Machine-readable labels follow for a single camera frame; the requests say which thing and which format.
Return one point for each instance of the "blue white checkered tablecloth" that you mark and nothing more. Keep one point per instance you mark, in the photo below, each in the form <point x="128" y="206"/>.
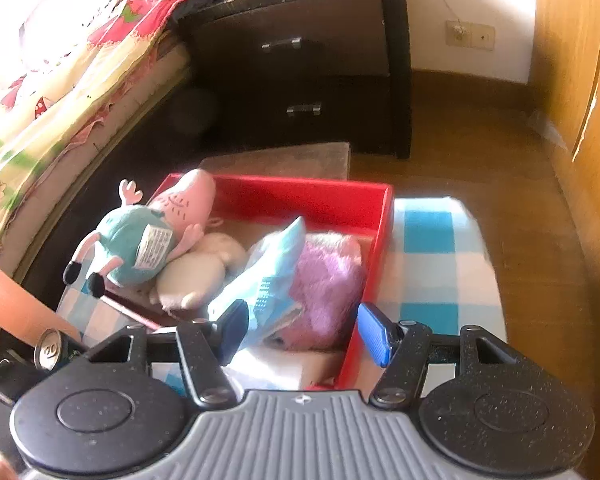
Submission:
<point x="437" y="271"/>

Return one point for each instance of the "white foam sponge block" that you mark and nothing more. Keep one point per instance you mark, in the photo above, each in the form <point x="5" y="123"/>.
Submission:
<point x="269" y="368"/>

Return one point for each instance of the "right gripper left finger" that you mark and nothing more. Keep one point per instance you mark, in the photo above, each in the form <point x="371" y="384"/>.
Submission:
<point x="204" y="348"/>

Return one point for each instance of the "red cardboard box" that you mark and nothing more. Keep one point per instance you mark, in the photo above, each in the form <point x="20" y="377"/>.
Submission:
<point x="301" y="288"/>

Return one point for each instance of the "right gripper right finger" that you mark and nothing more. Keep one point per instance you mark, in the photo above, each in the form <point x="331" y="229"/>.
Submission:
<point x="401" y="349"/>

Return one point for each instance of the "lower drawer metal handle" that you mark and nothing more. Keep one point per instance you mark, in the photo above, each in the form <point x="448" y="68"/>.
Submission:
<point x="313" y="109"/>

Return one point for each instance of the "blue white cloth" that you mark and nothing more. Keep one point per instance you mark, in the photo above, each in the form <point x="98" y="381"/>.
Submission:
<point x="265" y="285"/>

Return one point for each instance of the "floral bed sheet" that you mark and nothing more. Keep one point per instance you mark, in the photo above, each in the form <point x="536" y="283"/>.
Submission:
<point x="61" y="64"/>

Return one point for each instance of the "drawer metal handle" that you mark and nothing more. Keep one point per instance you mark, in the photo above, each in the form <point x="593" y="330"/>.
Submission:
<point x="313" y="109"/>
<point x="294" y="43"/>

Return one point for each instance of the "wall power socket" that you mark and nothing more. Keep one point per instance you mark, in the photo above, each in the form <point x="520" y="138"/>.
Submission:
<point x="469" y="35"/>

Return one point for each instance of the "dark wooden nightstand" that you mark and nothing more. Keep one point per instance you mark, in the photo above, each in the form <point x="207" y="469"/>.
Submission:
<point x="355" y="60"/>

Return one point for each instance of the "cream plush bear toy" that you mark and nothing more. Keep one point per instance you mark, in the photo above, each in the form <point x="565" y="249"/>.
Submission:
<point x="192" y="280"/>

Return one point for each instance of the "upper drawer metal handle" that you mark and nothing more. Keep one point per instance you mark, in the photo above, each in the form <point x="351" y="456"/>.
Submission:
<point x="294" y="43"/>

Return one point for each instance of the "purple fluffy towel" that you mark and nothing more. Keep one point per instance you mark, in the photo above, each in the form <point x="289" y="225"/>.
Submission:
<point x="329" y="282"/>

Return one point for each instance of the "black drink can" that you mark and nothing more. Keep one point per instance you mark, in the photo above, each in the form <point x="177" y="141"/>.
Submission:
<point x="55" y="349"/>

